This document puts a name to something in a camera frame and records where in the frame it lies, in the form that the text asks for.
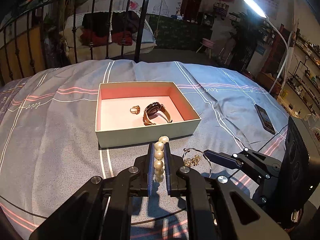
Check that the small wall shelf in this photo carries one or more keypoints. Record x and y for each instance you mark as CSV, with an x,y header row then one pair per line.
x,y
222,11

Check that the gold bangle with charms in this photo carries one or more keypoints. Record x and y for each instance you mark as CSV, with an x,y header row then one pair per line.
x,y
191,161

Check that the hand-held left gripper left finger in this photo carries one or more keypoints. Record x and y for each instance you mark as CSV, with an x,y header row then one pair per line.
x,y
150,170

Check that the black smartphone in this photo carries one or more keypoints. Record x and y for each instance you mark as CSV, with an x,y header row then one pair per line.
x,y
265,118

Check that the pale box with pink lining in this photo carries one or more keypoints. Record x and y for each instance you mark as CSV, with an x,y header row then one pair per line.
x,y
140,136

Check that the dark potted plant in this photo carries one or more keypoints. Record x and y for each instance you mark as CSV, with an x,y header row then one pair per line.
x,y
246,35

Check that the green patterned counter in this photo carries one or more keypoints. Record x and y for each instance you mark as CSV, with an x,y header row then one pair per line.
x,y
180,32

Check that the white wicker hanging chair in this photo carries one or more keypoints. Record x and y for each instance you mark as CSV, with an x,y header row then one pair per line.
x,y
147,30

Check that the black garment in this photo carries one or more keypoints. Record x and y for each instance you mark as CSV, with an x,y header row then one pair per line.
x,y
100,22

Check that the pink stool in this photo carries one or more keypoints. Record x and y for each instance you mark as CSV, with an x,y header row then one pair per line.
x,y
207,42

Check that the white gooseneck desk lamp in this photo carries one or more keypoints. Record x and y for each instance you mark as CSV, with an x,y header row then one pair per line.
x,y
253,5

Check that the red garment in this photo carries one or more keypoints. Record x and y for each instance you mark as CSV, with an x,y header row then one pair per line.
x,y
117,38

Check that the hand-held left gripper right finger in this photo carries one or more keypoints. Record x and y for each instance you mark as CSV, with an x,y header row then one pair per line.
x,y
167,170

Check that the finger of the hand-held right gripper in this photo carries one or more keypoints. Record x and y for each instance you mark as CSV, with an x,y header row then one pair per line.
x,y
217,158
262,192

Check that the wall shelves with bottles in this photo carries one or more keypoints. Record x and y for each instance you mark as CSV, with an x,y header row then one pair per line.
x,y
307,80

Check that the red phone booth cabinet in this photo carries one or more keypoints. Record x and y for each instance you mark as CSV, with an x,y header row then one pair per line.
x,y
192,0

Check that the black iron bed frame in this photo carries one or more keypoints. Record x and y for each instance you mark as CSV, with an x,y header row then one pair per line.
x,y
143,25

